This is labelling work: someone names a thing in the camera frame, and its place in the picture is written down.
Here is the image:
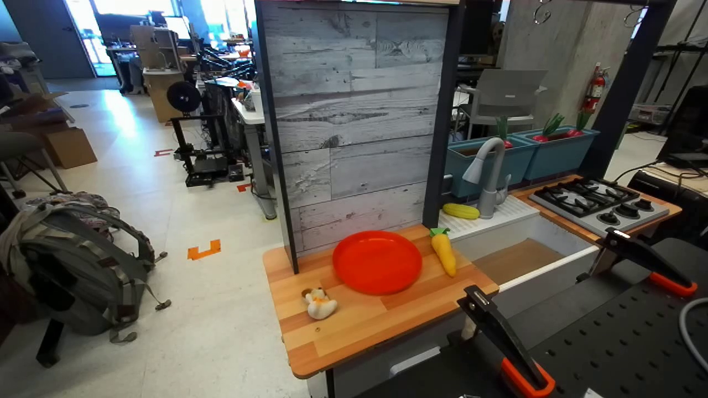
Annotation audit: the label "grey toy tap nozzle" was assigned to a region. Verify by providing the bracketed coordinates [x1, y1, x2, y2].
[462, 137, 507, 218]

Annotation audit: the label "red plastic plate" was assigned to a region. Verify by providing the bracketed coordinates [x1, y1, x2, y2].
[331, 230, 423, 296]

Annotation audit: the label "grey wood pattern back panel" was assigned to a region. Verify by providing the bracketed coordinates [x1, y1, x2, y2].
[256, 0, 467, 270]

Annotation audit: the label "small white orange plush toy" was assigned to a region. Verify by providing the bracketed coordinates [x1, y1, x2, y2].
[303, 287, 339, 320]

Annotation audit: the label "yellow toy banana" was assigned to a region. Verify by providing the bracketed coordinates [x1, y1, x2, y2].
[443, 203, 480, 222]

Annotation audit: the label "wooden toy kitchen counter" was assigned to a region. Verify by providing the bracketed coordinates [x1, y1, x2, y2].
[263, 226, 498, 378]

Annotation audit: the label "black equipment stand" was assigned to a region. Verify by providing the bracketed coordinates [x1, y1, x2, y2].
[167, 80, 244, 188]

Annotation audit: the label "white toy sink basin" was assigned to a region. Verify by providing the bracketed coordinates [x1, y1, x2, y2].
[440, 196, 598, 316]

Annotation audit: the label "left blue storage bin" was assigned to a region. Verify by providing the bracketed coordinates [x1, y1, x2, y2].
[443, 134, 538, 202]

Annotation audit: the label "blue storage bin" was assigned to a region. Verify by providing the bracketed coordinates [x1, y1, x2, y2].
[512, 131, 598, 181]
[443, 134, 538, 202]

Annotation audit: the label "orange floor tape marker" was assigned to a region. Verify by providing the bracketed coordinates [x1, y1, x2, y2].
[186, 239, 221, 260]

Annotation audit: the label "black orange clamp near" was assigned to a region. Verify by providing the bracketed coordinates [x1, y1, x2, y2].
[457, 285, 557, 398]

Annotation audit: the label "black orange clamp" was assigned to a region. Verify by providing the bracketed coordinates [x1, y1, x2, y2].
[589, 227, 699, 299]
[457, 285, 557, 398]

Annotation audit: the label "right blue storage bin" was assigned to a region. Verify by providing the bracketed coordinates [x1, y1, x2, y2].
[512, 131, 598, 181]

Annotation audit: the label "toy stove top burners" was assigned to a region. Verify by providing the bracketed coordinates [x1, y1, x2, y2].
[532, 177, 668, 236]

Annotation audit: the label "red fire extinguisher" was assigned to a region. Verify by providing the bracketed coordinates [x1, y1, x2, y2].
[575, 64, 609, 131]

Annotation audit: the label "black orange clamp far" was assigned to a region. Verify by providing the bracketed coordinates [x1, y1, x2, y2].
[589, 227, 699, 299]

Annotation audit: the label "cardboard box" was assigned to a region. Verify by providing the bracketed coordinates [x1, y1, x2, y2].
[44, 128, 95, 167]

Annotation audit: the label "grey backpack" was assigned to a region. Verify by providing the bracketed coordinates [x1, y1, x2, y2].
[0, 192, 170, 344]

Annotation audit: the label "black perforated mounting board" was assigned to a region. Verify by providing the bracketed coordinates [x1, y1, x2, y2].
[361, 239, 708, 398]

